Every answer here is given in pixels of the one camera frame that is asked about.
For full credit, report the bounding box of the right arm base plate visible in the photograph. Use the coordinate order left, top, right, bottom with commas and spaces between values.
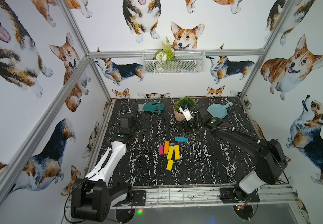
219, 187, 260, 203

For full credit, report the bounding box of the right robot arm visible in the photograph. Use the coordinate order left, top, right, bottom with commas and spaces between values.
178, 105, 288, 201

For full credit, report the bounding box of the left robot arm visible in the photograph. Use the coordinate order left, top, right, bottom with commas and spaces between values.
69, 113, 137, 223

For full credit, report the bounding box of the yellow short block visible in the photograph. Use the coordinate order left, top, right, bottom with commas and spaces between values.
166, 160, 174, 171

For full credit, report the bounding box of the white wire basket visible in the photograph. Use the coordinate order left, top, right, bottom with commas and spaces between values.
142, 50, 206, 74

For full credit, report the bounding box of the orange building block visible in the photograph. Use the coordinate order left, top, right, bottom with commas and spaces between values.
163, 141, 170, 155

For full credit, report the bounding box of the teal work glove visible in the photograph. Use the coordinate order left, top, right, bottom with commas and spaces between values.
138, 101, 165, 113

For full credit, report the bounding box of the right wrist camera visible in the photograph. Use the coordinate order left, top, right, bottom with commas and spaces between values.
183, 108, 194, 121

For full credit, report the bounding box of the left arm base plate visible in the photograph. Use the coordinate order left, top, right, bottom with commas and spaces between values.
129, 190, 147, 206

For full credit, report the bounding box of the teal building block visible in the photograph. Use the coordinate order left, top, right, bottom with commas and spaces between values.
175, 137, 189, 143

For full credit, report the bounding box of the magenta building block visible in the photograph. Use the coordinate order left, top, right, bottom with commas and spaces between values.
158, 145, 164, 155

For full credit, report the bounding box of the potted green plant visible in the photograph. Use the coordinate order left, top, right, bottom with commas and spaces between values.
174, 97, 197, 121

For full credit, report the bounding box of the teal dustpan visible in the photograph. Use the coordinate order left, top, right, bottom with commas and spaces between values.
207, 102, 233, 119

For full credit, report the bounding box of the fern and white flower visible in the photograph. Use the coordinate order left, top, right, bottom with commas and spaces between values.
154, 38, 175, 72

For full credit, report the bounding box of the yellow long block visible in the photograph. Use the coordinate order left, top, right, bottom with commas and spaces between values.
167, 146, 174, 160
174, 145, 180, 160

